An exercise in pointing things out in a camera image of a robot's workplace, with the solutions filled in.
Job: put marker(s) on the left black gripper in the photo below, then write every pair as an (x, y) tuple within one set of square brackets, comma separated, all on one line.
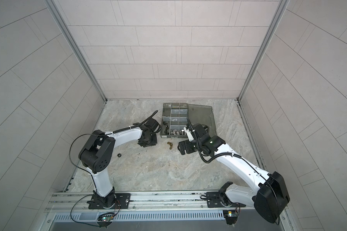
[(154, 143)]

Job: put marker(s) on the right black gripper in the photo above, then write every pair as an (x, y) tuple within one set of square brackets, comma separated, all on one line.
[(186, 143)]

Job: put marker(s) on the brass wing nuts pair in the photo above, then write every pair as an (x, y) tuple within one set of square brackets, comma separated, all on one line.
[(170, 144)]

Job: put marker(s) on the clear compartment organizer box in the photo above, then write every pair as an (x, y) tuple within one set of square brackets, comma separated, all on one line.
[(176, 115)]

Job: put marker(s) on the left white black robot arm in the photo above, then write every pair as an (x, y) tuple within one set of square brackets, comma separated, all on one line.
[(97, 153)]

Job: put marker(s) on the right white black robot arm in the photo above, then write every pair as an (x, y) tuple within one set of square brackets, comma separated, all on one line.
[(267, 192)]

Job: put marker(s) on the right controller board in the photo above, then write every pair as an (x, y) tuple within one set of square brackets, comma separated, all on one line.
[(231, 216)]

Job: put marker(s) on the controller board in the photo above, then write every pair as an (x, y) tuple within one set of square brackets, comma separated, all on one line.
[(231, 216), (104, 220)]

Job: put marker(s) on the left controller board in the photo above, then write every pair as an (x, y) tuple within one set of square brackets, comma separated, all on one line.
[(104, 220)]

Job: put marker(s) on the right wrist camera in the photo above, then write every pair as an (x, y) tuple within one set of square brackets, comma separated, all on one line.
[(189, 134)]

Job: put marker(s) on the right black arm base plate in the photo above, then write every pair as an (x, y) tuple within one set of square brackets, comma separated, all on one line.
[(217, 200)]

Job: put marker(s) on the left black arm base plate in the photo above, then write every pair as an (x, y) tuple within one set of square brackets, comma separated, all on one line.
[(115, 201)]

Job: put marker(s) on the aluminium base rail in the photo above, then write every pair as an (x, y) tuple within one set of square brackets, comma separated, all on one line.
[(143, 206)]

